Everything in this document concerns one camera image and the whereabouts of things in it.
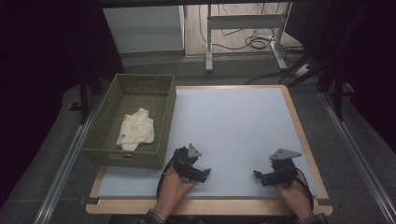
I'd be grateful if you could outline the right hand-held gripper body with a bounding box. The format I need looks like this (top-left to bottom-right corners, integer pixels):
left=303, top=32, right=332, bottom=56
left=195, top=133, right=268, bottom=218
left=268, top=147, right=304, bottom=189

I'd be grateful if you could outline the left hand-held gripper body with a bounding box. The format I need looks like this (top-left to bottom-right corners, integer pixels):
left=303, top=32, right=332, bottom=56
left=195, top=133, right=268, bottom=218
left=172, top=143, right=203, bottom=181

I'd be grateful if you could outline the cream printed cloth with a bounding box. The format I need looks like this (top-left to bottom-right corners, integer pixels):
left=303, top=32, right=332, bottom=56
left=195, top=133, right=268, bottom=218
left=116, top=107, right=156, bottom=153

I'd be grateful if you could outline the green woven plastic basket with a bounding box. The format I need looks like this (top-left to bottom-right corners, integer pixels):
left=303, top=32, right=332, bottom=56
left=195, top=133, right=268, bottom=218
left=79, top=73, right=177, bottom=171

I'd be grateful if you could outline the person's right hand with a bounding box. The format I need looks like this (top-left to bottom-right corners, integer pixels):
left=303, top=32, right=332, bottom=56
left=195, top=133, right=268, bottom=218
left=275, top=172, right=315, bottom=219

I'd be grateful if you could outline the person's left hand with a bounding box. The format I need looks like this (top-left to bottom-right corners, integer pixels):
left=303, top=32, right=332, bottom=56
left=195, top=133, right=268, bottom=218
left=154, top=169, right=197, bottom=217

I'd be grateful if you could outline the light blue table mat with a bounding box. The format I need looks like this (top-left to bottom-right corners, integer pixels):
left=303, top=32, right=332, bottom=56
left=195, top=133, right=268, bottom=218
left=96, top=87, right=318, bottom=200

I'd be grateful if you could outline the black metal stand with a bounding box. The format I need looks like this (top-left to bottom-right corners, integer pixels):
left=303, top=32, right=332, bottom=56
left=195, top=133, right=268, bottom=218
left=69, top=70, right=92, bottom=126
left=317, top=55, right=357, bottom=122

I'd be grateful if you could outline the white power strip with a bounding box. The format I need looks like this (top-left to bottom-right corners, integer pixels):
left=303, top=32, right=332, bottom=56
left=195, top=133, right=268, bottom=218
left=293, top=63, right=313, bottom=77

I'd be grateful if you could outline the white cabinet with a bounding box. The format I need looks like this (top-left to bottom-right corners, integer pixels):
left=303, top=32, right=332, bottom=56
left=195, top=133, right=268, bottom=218
left=102, top=5, right=187, bottom=58

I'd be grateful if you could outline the left hand-held gripper black cable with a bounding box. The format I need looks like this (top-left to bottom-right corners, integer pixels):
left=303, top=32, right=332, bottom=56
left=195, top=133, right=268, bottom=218
left=156, top=157, right=176, bottom=201

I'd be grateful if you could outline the hand-held gripper black cable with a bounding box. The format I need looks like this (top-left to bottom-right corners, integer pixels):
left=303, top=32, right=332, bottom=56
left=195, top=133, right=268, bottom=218
left=156, top=157, right=176, bottom=201
left=294, top=167, right=315, bottom=210

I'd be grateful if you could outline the right hand-held gripper black cable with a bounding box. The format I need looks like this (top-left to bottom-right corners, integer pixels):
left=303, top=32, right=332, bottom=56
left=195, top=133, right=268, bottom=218
left=294, top=167, right=315, bottom=210

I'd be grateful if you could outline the silver metal floor rail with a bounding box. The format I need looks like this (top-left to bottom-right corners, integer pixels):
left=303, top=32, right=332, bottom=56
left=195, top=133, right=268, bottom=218
left=32, top=92, right=107, bottom=224
left=318, top=91, right=396, bottom=224

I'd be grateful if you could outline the tangle of black floor cables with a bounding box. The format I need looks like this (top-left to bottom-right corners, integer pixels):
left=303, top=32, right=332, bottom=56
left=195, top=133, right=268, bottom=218
left=198, top=3, right=305, bottom=54

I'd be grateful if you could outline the white metal desk frame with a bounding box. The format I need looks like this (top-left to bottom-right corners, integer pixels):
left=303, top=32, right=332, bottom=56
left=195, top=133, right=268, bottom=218
left=205, top=2, right=294, bottom=74

